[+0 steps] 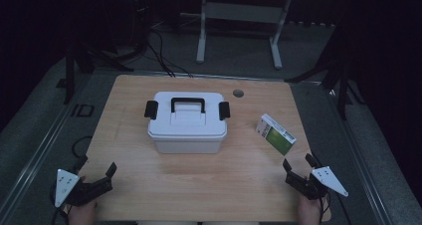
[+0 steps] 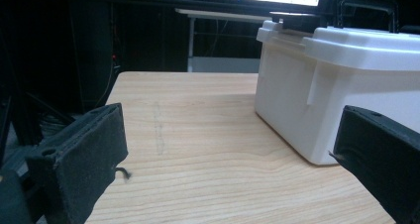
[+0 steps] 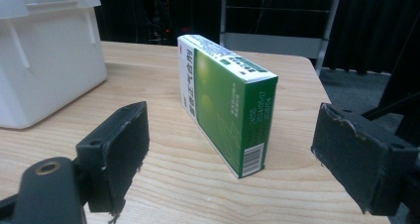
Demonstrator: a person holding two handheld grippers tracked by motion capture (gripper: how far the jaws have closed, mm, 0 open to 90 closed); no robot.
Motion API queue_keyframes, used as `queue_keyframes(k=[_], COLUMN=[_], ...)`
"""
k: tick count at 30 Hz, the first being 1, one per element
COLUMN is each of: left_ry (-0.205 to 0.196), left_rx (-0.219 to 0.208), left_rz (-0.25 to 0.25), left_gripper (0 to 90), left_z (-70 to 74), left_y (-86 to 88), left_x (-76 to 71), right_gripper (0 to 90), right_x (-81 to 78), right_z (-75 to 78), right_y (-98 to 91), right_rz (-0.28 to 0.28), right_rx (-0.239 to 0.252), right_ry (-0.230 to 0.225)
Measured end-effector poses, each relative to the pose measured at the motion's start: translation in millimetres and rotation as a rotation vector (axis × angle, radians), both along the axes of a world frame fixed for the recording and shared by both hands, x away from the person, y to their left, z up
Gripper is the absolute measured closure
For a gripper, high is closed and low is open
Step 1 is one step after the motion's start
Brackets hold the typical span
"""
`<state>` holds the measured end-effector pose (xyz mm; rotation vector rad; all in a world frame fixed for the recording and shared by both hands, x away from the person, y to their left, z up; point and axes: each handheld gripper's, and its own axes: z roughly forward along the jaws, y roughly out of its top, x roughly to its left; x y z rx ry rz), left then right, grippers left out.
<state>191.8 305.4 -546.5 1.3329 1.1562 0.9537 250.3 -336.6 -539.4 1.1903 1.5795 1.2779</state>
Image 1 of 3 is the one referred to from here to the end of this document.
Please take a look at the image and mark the right hand-held gripper cable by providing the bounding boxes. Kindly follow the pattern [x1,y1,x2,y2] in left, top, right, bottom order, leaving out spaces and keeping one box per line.
[317,191,353,225]

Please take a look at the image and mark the white plastic storage box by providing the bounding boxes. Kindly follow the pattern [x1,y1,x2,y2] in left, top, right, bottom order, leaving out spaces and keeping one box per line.
[147,128,228,155]

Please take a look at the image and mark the person's left hand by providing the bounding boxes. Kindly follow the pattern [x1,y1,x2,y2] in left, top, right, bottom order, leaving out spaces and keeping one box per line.
[67,200,99,225]

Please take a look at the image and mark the hand-held gripper cable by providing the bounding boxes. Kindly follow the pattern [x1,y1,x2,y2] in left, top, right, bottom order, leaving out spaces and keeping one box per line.
[49,184,72,225]
[317,191,353,225]

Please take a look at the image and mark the dark computer tower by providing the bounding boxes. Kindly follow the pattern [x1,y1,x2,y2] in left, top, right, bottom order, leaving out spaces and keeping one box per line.
[131,0,151,52]

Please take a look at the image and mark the white lid with black handle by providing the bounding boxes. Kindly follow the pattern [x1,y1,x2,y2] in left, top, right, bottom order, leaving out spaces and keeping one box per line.
[143,91,231,140]

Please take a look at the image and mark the green and white medicine box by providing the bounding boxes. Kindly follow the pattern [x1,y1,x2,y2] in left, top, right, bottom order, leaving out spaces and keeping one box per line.
[255,112,298,157]

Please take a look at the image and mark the person's right hand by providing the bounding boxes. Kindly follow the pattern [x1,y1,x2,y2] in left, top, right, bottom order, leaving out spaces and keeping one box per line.
[297,194,325,225]

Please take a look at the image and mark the black camera stand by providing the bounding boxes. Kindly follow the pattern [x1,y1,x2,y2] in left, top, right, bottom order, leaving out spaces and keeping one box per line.
[55,40,134,106]
[284,17,366,121]

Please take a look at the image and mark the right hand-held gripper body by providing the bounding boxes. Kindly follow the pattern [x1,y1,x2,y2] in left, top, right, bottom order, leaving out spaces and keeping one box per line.
[284,165,350,201]

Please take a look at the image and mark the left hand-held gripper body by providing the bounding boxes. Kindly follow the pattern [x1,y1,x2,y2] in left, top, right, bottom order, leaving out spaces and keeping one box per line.
[54,168,114,209]

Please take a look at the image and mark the left hand-held gripper cable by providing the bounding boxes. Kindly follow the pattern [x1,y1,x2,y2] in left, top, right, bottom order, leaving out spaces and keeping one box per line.
[49,184,72,225]

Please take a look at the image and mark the black floor cables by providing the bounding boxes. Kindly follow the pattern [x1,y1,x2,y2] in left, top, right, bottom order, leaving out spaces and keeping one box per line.
[144,28,194,79]

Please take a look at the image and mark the white metal desk frame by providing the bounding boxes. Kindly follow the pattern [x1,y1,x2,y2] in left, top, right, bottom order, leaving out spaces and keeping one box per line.
[194,0,295,71]

